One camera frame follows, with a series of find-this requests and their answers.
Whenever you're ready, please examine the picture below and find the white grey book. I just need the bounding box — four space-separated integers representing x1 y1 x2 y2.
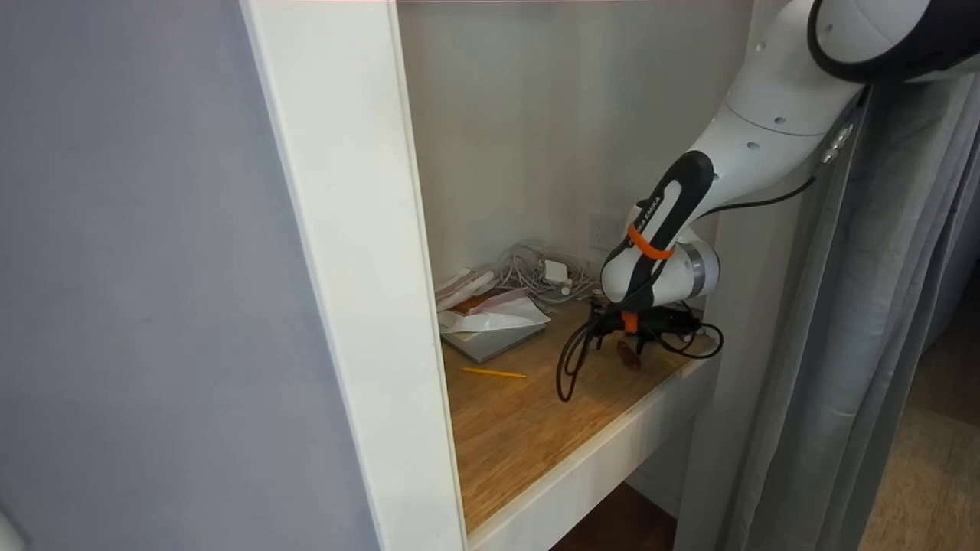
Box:
437 290 555 365

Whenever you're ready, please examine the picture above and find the pink white paper packet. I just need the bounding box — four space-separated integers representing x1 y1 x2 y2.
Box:
435 262 534 314

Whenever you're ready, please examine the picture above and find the white wooden shelf frame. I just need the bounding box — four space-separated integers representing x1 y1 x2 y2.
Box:
239 0 472 551

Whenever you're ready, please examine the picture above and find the yellow pencil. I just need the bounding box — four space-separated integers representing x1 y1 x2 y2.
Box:
456 365 529 381

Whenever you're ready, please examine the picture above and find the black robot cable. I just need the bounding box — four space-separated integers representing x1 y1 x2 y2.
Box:
550 87 882 403

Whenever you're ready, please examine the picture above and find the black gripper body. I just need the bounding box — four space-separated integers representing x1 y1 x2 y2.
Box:
597 303 711 343

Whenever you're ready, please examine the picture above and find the white cable bundle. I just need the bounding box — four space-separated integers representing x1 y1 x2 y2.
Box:
486 243 605 309

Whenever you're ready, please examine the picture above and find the wooden shelf board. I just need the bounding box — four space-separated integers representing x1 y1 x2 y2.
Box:
437 293 723 551

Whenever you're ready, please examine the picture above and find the grey curtain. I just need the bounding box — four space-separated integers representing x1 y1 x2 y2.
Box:
671 58 980 551

